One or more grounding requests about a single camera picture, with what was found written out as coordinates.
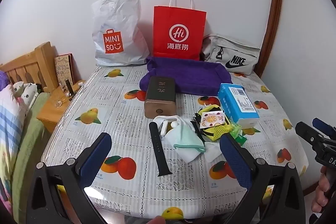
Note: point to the green pocket tissue packet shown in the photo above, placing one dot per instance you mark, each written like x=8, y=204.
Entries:
x=235, y=129

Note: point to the yellow mesh bag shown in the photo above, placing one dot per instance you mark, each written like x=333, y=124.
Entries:
x=218, y=132

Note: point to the grey waist bag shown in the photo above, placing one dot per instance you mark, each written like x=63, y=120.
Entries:
x=231, y=56

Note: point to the dark box with gold ends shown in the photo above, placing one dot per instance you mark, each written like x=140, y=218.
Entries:
x=160, y=96

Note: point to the wooden headboard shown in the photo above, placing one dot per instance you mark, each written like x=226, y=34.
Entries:
x=29, y=66

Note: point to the red paper bag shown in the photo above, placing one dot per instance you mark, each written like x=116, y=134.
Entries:
x=178, y=32

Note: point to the purple cloth basket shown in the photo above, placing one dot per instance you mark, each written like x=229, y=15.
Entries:
x=194, y=75

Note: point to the person's right hand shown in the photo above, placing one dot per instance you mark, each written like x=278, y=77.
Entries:
x=319, y=193

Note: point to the plush toys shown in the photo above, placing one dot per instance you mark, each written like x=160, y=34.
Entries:
x=26, y=94

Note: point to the green bed sheet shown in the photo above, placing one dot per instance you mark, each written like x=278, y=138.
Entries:
x=29, y=148

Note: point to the patterned book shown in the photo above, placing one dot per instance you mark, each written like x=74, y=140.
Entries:
x=63, y=69

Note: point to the dark green snack packet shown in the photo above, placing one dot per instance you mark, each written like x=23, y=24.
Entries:
x=241, y=140

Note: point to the white plastic shopping bag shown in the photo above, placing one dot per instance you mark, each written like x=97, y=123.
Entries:
x=118, y=32

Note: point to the white cloth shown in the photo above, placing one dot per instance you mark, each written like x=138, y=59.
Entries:
x=164, y=121

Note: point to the person's left hand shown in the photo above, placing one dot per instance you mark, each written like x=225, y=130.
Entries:
x=158, y=220

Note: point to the fruit printed tablecloth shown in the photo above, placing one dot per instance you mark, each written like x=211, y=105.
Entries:
x=131, y=134

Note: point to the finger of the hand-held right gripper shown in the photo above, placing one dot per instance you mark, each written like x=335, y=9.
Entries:
x=309, y=137
x=324, y=127

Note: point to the glass cup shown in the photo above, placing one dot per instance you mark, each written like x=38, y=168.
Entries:
x=59, y=100

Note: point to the mint green cloth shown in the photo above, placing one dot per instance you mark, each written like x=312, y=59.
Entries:
x=187, y=138

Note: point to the blue tissue pack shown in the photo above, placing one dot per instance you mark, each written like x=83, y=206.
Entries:
x=236, y=103

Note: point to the wooden nightstand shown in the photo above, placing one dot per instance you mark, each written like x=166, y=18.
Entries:
x=50, y=113

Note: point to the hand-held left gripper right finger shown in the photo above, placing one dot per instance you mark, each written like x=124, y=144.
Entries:
x=236, y=165

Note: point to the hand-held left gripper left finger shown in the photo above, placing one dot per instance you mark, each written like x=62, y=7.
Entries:
x=96, y=159

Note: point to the wooden door frame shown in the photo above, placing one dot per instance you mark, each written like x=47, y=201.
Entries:
x=273, y=3

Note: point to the fruit print packet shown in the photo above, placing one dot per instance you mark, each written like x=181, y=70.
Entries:
x=211, y=119

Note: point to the purple plush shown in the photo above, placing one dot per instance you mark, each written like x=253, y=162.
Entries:
x=4, y=79

